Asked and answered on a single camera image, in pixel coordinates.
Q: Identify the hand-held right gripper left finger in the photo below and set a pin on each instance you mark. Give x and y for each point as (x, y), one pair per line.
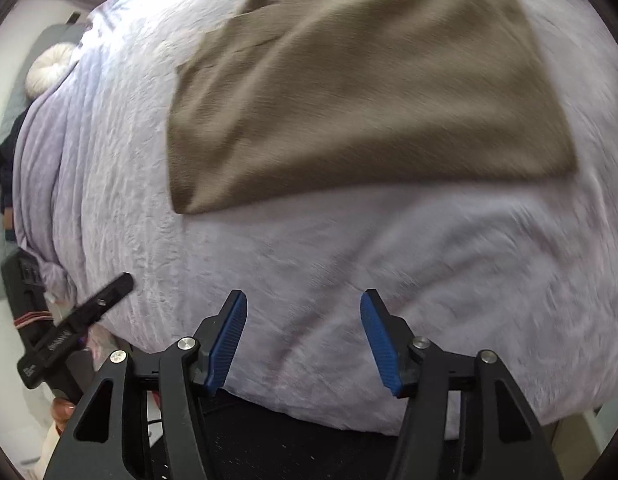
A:
(229, 345)

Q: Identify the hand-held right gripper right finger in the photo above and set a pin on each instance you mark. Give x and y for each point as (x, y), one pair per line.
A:
(381, 345)

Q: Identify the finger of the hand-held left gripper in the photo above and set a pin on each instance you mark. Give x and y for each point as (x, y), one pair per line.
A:
(106, 297)

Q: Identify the brown knitted sweater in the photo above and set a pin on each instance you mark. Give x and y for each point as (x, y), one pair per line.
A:
(364, 100)

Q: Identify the pile of dark clothes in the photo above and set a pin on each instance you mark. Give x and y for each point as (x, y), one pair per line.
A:
(1, 170)

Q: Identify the person's left hand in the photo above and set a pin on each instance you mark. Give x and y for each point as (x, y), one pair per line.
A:
(64, 410)

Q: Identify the lavender textured bed blanket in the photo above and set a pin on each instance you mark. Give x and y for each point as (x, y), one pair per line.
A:
(339, 270)

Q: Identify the person's dark clothing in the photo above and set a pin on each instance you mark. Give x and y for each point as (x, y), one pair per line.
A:
(299, 450)

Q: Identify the round white cushion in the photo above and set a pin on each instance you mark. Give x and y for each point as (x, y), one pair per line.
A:
(51, 67)

